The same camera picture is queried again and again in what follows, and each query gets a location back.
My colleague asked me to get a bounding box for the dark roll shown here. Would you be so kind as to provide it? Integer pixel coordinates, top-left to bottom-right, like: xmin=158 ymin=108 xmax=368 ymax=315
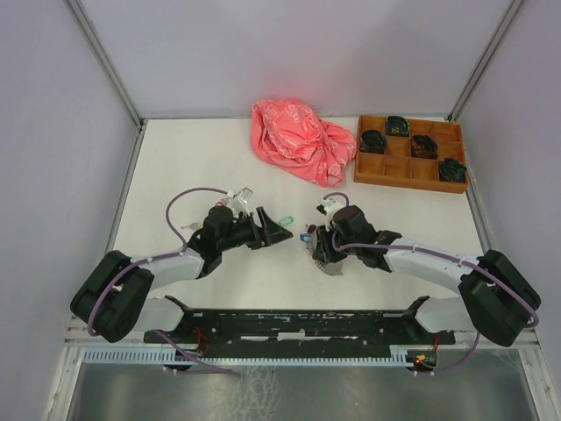
xmin=359 ymin=129 xmax=387 ymax=154
xmin=410 ymin=134 xmax=438 ymax=160
xmin=438 ymin=158 xmax=467 ymax=183
xmin=386 ymin=116 xmax=410 ymax=137

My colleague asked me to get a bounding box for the dark roll left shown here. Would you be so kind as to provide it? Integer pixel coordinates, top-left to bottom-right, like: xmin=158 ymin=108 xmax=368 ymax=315
xmin=359 ymin=129 xmax=387 ymax=154

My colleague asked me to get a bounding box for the keyring with yellow blue tags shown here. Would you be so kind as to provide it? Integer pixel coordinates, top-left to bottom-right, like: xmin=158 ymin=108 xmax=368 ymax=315
xmin=300 ymin=225 xmax=343 ymax=276

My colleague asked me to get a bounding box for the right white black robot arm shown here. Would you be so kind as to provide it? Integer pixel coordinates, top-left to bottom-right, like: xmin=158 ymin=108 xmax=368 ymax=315
xmin=311 ymin=199 xmax=541 ymax=346

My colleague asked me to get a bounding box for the wooden compartment tray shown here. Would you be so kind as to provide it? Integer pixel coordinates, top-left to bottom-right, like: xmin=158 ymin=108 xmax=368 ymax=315
xmin=354 ymin=115 xmax=468 ymax=194

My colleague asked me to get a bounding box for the green tag key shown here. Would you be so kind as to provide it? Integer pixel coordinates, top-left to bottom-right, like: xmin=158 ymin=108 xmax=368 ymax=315
xmin=278 ymin=216 xmax=294 ymax=226

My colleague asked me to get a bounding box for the dark roll centre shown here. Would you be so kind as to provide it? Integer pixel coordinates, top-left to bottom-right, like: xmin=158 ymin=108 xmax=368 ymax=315
xmin=410 ymin=134 xmax=438 ymax=160

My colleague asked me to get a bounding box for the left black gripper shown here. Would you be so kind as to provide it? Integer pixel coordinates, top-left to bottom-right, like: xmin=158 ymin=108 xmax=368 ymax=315
xmin=218 ymin=206 xmax=293 ymax=252

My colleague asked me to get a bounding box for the yellow tag key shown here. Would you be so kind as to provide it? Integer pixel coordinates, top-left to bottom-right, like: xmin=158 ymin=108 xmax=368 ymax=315
xmin=181 ymin=222 xmax=202 ymax=231

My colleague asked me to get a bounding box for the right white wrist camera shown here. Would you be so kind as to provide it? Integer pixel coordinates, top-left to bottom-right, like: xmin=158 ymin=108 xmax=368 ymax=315
xmin=316 ymin=197 xmax=347 ymax=219

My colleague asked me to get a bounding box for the dark roll right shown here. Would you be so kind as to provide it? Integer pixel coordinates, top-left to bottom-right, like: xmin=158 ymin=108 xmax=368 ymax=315
xmin=438 ymin=158 xmax=467 ymax=183

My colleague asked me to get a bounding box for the pink crumpled cloth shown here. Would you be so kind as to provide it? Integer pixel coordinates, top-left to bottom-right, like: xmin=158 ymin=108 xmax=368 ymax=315
xmin=250 ymin=99 xmax=357 ymax=188

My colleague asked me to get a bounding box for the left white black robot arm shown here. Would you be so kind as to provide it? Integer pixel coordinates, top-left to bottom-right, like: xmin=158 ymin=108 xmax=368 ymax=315
xmin=70 ymin=206 xmax=293 ymax=343

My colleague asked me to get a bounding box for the aluminium frame rail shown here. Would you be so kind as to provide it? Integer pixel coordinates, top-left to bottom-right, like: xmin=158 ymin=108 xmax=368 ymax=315
xmin=64 ymin=317 xmax=146 ymax=346

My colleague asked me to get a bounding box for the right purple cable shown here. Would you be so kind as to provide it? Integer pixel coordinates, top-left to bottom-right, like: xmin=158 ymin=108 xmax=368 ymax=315
xmin=323 ymin=190 xmax=539 ymax=378

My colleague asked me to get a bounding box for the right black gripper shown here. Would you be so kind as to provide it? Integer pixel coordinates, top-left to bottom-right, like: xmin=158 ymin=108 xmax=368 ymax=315
xmin=312 ymin=222 xmax=359 ymax=265

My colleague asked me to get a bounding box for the white slotted cable duct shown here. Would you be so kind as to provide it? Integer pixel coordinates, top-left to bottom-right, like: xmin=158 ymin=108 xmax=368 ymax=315
xmin=82 ymin=346 xmax=415 ymax=367

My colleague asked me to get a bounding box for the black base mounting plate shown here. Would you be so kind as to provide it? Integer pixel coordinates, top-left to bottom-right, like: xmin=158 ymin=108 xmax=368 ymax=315
xmin=167 ymin=309 xmax=456 ymax=351

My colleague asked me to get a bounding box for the dark roll top middle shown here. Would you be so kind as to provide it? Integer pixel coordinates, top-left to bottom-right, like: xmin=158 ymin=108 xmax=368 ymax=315
xmin=386 ymin=116 xmax=410 ymax=137

